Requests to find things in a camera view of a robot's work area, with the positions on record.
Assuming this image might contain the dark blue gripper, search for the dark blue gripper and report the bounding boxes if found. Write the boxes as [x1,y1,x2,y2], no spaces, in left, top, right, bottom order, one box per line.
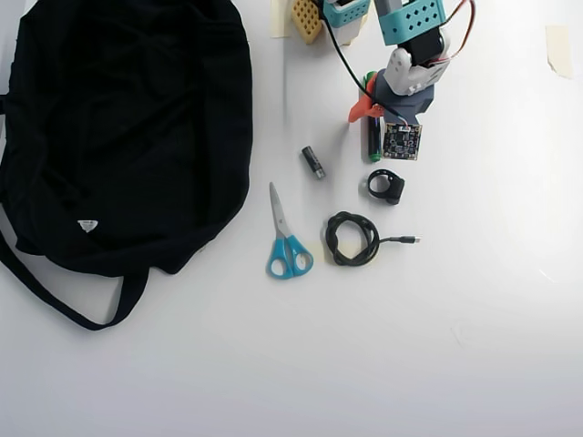
[347,67,436,127]

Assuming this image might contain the green marker pen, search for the green marker pen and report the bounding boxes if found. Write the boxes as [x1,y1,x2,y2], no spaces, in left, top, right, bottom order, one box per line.
[361,69,384,165]

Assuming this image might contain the black fabric bag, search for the black fabric bag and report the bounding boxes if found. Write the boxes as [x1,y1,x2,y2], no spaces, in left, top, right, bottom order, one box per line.
[0,0,255,332]

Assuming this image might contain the black cylindrical battery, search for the black cylindrical battery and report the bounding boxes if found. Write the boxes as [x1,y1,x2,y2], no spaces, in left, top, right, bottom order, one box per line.
[299,145,328,182]

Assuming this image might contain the yellow perforated base part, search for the yellow perforated base part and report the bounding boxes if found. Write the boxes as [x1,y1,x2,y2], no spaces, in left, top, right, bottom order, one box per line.
[291,0,325,46]

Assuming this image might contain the beige masking tape strip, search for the beige masking tape strip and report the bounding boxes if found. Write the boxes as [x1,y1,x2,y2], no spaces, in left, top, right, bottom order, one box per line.
[270,0,295,39]

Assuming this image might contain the beige masking tape piece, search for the beige masking tape piece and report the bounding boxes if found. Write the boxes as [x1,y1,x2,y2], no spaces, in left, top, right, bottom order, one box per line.
[545,24,575,81]

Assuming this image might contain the black camera cable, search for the black camera cable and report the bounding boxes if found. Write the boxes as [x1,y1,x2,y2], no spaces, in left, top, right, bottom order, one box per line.
[317,13,414,129]

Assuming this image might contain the camera circuit board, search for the camera circuit board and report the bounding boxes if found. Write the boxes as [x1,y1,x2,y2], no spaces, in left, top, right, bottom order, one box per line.
[381,121,424,162]

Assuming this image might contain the black plastic ring clip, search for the black plastic ring clip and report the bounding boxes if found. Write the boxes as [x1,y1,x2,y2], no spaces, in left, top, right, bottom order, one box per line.
[366,168,406,206]

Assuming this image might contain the red servo wire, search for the red servo wire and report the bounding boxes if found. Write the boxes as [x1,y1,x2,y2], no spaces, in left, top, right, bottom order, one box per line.
[437,0,477,61]

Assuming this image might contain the coiled black USB cable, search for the coiled black USB cable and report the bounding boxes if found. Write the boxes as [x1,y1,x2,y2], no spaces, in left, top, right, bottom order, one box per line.
[324,209,423,269]

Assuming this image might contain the blue handled scissors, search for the blue handled scissors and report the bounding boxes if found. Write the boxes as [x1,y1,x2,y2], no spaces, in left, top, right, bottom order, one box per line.
[265,181,315,280]

